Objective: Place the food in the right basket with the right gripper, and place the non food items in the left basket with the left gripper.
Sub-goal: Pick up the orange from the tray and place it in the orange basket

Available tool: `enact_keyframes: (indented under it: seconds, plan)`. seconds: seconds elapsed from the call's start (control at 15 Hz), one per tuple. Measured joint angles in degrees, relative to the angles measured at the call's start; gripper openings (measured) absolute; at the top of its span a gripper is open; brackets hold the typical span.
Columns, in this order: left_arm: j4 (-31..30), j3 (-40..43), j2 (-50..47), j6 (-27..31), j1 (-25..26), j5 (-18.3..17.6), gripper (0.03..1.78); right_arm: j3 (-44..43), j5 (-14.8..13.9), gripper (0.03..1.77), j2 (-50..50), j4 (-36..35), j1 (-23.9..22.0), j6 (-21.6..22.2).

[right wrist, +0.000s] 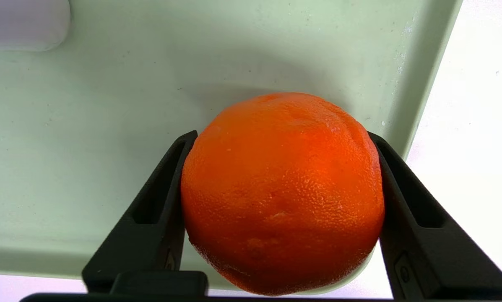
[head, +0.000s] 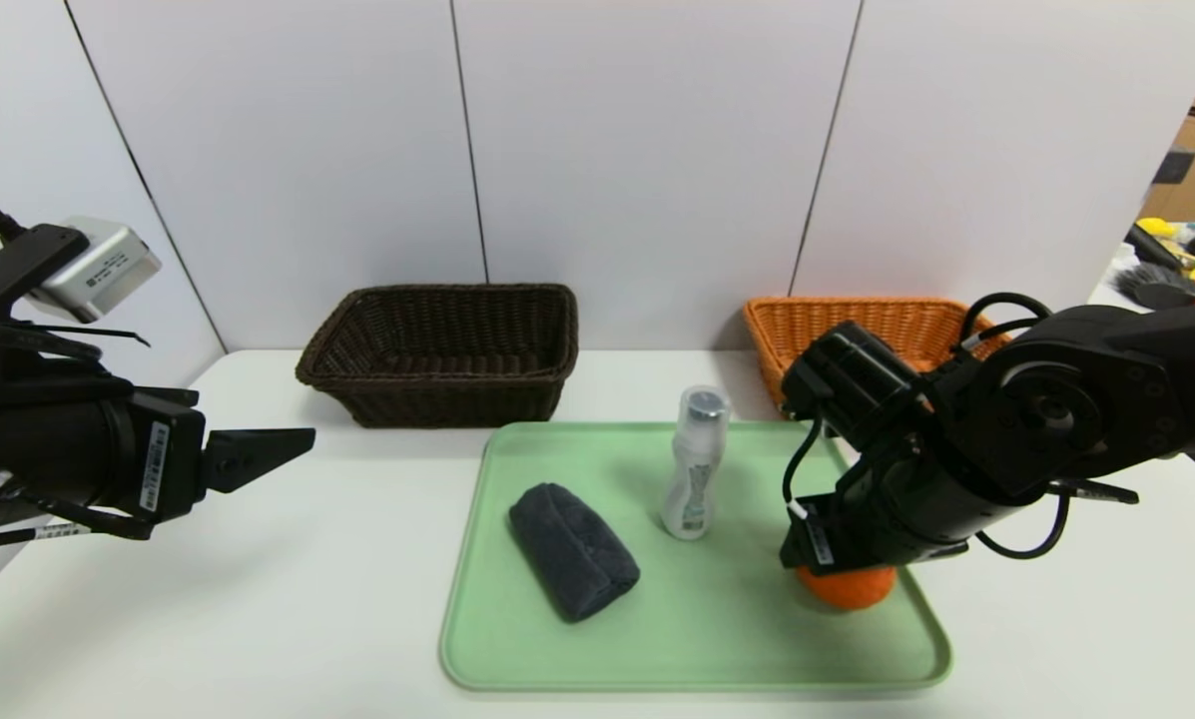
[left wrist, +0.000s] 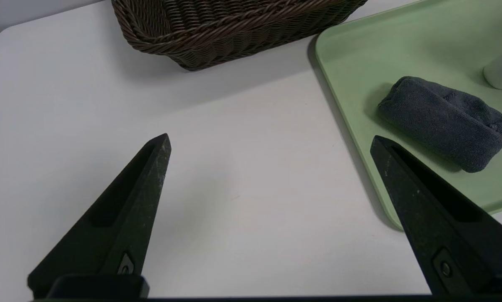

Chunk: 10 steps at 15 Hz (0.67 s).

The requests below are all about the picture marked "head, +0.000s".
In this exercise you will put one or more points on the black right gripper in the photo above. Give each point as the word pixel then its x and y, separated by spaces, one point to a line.
pixel 815 540

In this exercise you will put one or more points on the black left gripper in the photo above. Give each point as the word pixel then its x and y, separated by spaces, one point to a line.
pixel 165 465

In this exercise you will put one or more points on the orange fruit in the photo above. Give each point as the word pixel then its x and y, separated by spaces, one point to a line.
pixel 847 591

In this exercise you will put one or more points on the white plastic bottle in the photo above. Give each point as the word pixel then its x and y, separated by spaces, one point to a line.
pixel 692 479

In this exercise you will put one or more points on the dark grey towel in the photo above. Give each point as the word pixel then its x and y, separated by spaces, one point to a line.
pixel 572 549

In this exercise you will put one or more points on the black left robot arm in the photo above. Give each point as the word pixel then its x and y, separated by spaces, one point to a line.
pixel 28 449

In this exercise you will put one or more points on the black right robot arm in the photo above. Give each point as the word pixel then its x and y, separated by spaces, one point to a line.
pixel 1106 399

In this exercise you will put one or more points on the dark brown wicker basket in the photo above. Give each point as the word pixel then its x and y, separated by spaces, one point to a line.
pixel 457 399

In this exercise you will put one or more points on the orange wicker basket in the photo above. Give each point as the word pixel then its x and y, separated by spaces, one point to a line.
pixel 906 312

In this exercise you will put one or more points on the light green plastic tray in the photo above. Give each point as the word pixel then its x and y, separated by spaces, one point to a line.
pixel 717 619

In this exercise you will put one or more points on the white side table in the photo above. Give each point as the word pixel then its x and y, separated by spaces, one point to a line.
pixel 1106 295

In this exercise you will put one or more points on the grey bristle brush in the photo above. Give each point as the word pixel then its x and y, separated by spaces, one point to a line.
pixel 1156 288

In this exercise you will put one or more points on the yellow toy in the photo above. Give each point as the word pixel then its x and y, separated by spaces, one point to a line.
pixel 1156 227

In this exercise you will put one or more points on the grey box on shelf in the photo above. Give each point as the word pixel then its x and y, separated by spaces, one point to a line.
pixel 1170 167

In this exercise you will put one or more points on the dark right wrist camera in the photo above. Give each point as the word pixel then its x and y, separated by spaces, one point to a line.
pixel 847 374

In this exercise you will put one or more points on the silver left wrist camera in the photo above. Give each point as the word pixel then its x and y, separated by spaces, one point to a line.
pixel 98 270

